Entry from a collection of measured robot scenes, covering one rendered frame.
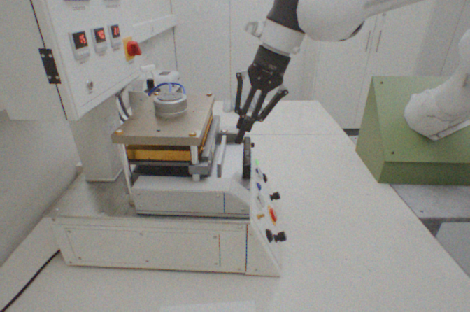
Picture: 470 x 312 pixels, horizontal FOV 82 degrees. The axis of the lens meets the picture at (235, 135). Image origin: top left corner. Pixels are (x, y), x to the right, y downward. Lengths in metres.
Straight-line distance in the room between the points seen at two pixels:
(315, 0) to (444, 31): 3.39
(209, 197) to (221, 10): 2.62
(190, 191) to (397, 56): 2.76
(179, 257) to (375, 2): 0.63
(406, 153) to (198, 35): 2.44
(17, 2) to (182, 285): 0.64
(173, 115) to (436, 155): 0.91
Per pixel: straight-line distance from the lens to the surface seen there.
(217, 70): 3.15
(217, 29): 3.08
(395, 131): 1.14
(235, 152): 0.76
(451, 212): 1.13
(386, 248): 0.90
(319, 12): 0.47
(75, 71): 0.58
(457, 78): 0.99
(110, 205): 0.71
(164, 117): 0.65
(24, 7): 0.56
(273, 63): 0.59
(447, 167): 1.21
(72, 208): 0.74
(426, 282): 0.87
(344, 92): 3.00
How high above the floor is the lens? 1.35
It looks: 27 degrees down
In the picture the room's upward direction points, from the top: straight up
